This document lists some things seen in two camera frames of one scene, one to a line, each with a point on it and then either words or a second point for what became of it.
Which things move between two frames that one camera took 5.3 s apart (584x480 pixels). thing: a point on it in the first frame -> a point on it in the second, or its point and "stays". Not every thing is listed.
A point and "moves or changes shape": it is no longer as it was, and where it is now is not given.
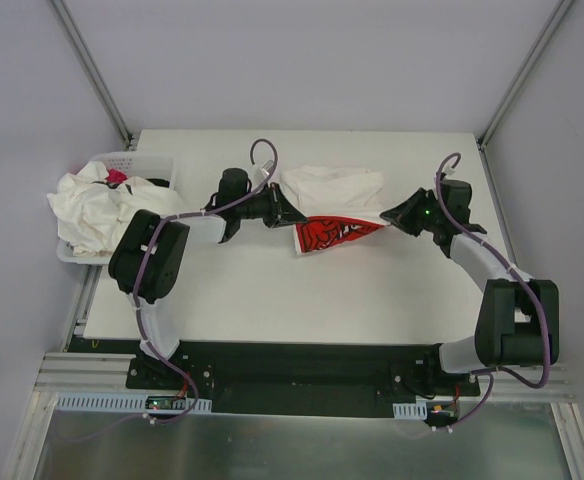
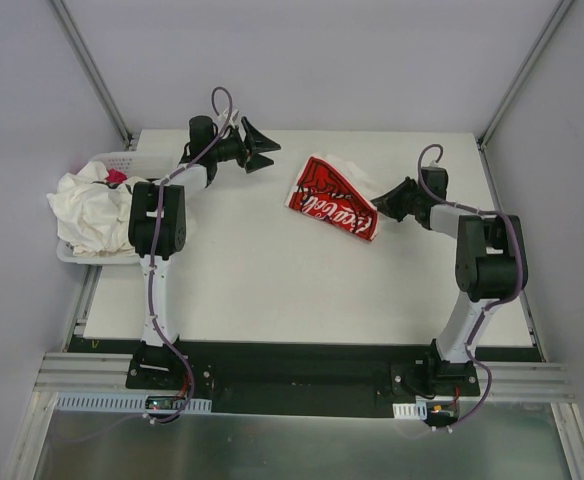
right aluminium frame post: (524, 71) stays
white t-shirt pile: (95, 212) stays
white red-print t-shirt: (338, 203) moves or changes shape
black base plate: (296, 379) stays
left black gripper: (276, 206) -> (245, 150)
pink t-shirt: (115, 176) stays
